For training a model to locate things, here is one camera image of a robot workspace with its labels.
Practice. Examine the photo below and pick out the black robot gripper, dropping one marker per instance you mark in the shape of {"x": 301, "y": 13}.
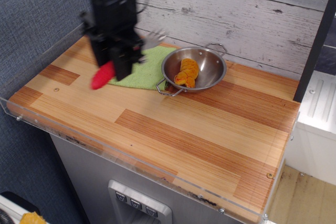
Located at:
{"x": 110, "y": 24}

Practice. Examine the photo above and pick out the red handled metal fork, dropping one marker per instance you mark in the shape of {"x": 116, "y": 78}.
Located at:
{"x": 106, "y": 72}

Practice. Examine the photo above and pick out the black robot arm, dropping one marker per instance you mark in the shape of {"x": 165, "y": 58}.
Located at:
{"x": 110, "y": 27}

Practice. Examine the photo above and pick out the green folded cloth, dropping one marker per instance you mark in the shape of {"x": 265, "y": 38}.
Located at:
{"x": 146, "y": 75}

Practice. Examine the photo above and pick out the orange knitted toy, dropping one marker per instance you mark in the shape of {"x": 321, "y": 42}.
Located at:
{"x": 188, "y": 73}

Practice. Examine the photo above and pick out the silver dispenser panel with buttons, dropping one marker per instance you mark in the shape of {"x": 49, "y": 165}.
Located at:
{"x": 131, "y": 206}

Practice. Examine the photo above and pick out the yellow object at corner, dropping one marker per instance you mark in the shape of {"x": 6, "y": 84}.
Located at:
{"x": 32, "y": 218}

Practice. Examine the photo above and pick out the white ribbed cabinet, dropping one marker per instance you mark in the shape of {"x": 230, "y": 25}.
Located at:
{"x": 311, "y": 148}

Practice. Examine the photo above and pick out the steel two-handled bowl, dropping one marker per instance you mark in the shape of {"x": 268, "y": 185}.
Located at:
{"x": 211, "y": 63}

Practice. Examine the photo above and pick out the dark right vertical post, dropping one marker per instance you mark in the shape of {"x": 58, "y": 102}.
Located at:
{"x": 318, "y": 43}

